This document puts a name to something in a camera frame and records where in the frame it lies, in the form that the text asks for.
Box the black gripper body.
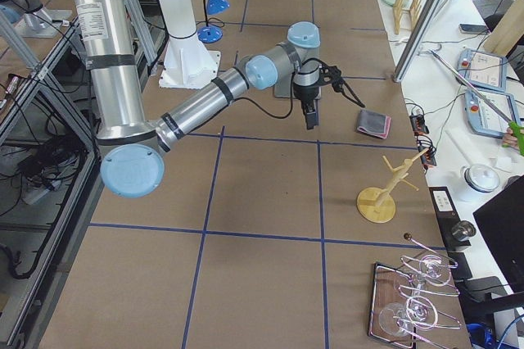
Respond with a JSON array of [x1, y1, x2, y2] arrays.
[[292, 82, 319, 116]]

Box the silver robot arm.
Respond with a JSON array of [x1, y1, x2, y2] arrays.
[[74, 0, 320, 198]]

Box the folded grey cloth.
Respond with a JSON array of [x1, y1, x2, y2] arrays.
[[356, 109, 391, 139]]

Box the wooden dish rack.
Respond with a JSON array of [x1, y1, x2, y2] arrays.
[[392, 0, 422, 35]]

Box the blue desk lamp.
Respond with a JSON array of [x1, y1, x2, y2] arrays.
[[197, 0, 230, 43]]

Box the round wooden stand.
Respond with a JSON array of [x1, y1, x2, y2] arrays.
[[356, 148, 428, 224]]

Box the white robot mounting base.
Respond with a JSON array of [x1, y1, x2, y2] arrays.
[[158, 0, 220, 89]]

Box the smartphone on desk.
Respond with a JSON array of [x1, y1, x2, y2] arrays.
[[458, 23, 490, 35]]

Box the white kettle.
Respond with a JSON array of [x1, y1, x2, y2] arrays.
[[455, 164, 500, 202]]

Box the metal stand with green clip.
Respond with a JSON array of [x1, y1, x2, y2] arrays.
[[429, 50, 523, 155]]

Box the black monitor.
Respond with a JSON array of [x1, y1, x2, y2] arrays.
[[473, 183, 523, 292]]

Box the wine glass rack tray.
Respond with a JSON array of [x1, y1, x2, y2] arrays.
[[367, 233, 462, 348]]

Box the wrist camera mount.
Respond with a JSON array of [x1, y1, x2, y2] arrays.
[[318, 61, 365, 108]]

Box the aluminium frame post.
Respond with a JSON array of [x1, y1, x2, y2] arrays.
[[393, 0, 444, 83]]

